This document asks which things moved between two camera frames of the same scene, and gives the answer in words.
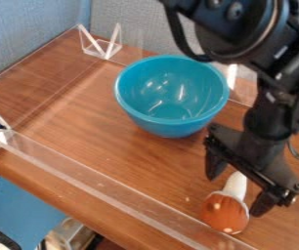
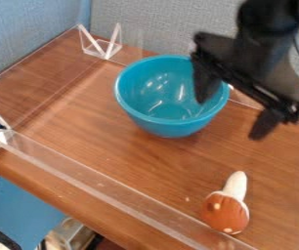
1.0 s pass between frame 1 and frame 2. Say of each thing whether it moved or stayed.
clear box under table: stayed
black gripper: moved
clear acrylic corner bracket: stayed
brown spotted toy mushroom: stayed
